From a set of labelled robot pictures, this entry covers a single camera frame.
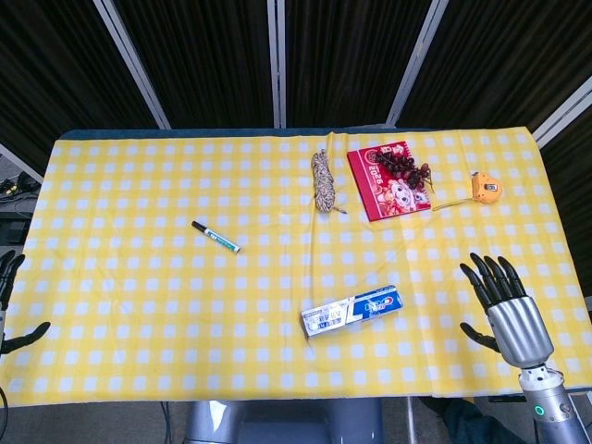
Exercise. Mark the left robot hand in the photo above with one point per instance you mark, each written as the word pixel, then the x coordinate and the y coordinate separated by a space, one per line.
pixel 10 300

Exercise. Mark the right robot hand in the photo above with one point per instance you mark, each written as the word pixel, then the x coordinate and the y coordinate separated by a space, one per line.
pixel 518 319

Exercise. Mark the blue white toothpaste box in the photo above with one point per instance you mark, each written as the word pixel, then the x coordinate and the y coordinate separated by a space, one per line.
pixel 351 311

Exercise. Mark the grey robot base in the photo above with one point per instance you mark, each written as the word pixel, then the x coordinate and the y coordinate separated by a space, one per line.
pixel 282 421

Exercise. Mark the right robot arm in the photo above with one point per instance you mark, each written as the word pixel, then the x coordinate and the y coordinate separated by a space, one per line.
pixel 550 402

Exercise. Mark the yellow tape measure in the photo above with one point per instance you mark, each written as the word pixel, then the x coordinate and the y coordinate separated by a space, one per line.
pixel 485 187

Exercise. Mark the yellow white checkered tablecloth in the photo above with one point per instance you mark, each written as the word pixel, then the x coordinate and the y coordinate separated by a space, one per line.
pixel 185 287

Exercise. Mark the red calendar booklet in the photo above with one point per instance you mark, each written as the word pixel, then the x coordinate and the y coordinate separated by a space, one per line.
pixel 393 194

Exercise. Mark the dark red grape bunch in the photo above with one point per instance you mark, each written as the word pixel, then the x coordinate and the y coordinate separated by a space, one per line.
pixel 407 168

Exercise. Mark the black folding screen partition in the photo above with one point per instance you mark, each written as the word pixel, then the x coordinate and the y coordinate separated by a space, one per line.
pixel 203 60

